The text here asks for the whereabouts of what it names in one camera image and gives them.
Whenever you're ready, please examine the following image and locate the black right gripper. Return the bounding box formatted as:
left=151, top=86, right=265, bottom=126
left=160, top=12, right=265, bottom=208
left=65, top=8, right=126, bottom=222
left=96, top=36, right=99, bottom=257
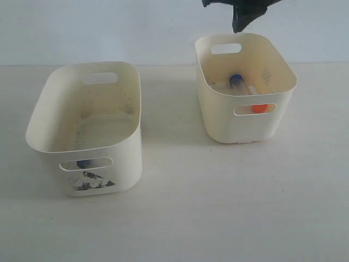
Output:
left=202, top=0, right=280, bottom=33

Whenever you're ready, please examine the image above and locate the blue-capped clear tube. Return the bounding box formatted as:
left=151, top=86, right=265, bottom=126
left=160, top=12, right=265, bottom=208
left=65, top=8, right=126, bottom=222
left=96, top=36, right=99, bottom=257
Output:
left=230, top=74, right=249, bottom=96
left=76, top=159, right=93, bottom=169

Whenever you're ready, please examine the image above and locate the orange-capped clear tube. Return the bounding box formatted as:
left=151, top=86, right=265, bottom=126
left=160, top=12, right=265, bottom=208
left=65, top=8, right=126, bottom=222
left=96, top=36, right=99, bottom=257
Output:
left=246, top=85, right=269, bottom=114

